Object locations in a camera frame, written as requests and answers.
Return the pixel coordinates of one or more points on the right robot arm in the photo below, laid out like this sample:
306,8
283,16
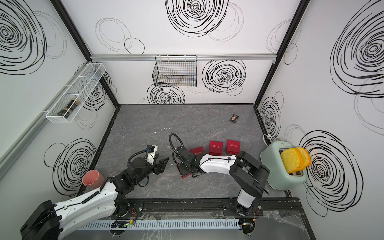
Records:
248,172

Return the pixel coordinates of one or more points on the small dark snack wrapper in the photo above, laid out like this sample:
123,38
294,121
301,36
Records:
234,118

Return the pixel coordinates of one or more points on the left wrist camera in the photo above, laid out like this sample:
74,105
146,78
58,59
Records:
151,153

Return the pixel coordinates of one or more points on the black wire wall basket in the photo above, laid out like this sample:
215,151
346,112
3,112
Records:
175,70

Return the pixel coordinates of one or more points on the front yellow toast slice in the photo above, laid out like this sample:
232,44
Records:
291,159

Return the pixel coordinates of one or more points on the pink plastic cup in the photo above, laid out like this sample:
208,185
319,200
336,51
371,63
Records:
93,179

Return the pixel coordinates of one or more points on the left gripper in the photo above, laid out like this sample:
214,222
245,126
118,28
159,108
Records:
161,167

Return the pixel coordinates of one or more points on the dark bottle in shelf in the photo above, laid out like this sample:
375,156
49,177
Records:
68,108

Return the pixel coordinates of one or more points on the middle red jewelry box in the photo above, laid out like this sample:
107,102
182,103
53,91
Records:
216,148

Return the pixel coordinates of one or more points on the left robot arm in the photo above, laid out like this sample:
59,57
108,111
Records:
55,221

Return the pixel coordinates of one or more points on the yellow toast slice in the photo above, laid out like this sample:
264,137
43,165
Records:
305,157
291,159

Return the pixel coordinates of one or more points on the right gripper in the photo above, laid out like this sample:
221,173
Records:
180,163

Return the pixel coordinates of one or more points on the white slotted cable duct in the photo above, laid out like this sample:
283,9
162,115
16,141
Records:
193,224

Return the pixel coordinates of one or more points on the back yellow toast slice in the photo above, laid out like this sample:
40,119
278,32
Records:
305,157

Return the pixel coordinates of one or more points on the left red jewelry box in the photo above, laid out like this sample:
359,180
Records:
183,171

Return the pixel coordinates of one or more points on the red jewelry box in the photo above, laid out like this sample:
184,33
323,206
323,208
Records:
216,148
183,171

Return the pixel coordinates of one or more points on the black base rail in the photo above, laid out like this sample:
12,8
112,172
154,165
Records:
227,206

